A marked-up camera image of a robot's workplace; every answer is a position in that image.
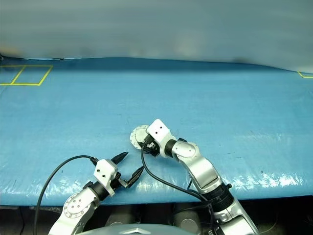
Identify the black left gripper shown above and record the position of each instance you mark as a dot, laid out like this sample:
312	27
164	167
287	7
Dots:
117	182

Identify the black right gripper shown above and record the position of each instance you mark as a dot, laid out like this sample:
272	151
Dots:
151	145

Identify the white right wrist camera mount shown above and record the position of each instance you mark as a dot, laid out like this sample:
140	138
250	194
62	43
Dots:
159	131

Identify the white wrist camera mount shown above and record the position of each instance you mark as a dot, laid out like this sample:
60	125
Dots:
159	131
105	171

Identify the dark rounded shape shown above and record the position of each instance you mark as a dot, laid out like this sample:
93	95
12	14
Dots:
187	221
121	219

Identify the blue plastic table cover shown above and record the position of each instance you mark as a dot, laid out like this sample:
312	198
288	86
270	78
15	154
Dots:
97	110

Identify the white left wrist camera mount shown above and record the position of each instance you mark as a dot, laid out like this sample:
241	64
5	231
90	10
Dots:
105	171

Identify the grey robot torso with chevron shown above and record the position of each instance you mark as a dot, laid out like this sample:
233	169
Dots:
132	230

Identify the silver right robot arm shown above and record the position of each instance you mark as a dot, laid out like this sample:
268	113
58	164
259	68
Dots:
203	169

